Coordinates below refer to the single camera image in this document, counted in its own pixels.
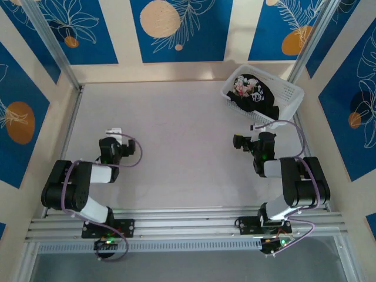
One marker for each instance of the black t-shirt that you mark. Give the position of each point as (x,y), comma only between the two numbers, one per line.
(261,104)

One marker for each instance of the white plastic basket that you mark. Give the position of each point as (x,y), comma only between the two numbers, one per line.
(290,94)

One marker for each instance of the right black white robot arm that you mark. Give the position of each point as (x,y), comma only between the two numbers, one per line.
(308,182)

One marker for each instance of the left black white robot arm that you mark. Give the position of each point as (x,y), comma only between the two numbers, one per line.
(73,188)

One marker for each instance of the aluminium mounting rails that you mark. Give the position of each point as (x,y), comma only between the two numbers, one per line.
(182,223)

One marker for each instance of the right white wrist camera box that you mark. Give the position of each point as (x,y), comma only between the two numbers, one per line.
(252,127)

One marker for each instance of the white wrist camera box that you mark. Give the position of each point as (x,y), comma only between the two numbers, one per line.
(252,127)
(114,131)

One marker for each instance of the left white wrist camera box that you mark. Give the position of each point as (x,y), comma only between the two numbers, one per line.
(114,131)

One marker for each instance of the aluminium table side rail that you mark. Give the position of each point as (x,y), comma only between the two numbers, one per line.
(72,123)
(308,147)

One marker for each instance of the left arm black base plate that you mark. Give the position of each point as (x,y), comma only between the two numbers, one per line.
(127,227)

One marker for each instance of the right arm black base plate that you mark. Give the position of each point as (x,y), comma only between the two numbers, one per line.
(245,226)

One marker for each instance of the aluminium frame post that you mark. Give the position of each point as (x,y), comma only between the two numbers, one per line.
(55,50)
(311,38)

